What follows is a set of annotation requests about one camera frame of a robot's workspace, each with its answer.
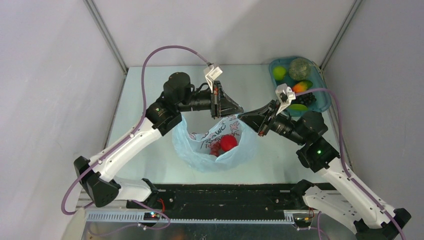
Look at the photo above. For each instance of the netted green fake melon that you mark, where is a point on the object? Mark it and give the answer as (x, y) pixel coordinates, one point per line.
(299, 69)

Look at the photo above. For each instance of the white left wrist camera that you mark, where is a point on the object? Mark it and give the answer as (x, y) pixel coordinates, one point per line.
(211, 73)

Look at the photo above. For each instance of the red fake apple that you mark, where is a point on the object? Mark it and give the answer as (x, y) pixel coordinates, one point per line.
(228, 142)

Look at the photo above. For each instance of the teal plastic basin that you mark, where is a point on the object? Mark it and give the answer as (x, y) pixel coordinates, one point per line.
(323, 99)

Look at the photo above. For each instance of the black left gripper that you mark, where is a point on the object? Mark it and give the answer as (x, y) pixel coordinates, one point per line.
(221, 105)

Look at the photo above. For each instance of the left aluminium corner post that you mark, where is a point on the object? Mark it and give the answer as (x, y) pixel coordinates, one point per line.
(106, 34)

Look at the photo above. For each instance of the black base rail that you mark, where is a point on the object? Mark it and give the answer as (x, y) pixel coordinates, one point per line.
(245, 202)

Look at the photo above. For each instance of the aluminium corner post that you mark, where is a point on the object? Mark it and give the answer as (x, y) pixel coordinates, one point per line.
(341, 32)
(106, 34)

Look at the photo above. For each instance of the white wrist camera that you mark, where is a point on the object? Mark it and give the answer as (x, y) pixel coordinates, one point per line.
(285, 96)
(211, 73)

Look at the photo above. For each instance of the orange green fake mango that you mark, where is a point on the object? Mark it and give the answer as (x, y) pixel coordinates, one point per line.
(302, 86)

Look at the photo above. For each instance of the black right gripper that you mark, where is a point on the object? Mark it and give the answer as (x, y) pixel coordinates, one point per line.
(259, 119)

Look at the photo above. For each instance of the controller board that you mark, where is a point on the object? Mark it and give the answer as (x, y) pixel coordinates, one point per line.
(303, 219)
(151, 216)

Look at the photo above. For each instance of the left controller board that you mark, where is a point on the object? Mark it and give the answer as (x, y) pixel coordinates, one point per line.
(151, 216)

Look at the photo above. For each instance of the right controller board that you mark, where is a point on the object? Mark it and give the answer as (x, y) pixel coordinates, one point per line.
(303, 219)

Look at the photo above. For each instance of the red fake grape bunch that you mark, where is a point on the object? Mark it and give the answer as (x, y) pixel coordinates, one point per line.
(215, 149)

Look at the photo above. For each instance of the right aluminium corner post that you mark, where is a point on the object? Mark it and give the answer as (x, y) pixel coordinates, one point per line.
(341, 32)

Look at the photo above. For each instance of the green fake apple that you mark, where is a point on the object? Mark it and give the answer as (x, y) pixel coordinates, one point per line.
(279, 73)

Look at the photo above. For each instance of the green fake starfruit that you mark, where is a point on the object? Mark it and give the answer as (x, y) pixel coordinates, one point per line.
(298, 107)

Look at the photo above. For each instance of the light blue printed plastic bag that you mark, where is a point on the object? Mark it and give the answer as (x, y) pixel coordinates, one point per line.
(194, 148)

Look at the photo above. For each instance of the dark purple fake grape bunch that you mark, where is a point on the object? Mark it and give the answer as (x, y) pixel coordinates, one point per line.
(307, 99)

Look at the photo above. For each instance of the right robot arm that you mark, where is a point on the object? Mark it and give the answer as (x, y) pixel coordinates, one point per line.
(356, 206)

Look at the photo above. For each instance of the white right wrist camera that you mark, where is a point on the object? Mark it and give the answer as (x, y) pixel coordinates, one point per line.
(285, 96)

